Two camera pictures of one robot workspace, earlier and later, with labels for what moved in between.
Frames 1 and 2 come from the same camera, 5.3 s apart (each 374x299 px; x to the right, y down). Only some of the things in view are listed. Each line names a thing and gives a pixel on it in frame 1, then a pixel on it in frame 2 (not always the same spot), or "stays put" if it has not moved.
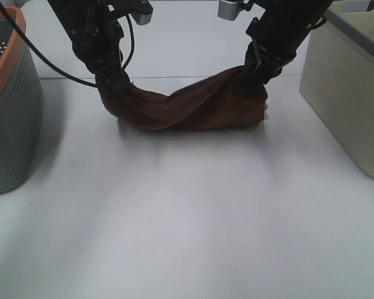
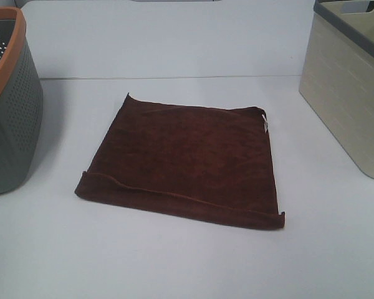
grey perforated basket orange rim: (15, 119) stays put
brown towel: (212, 103) → (209, 164)
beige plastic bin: (343, 75) stays put
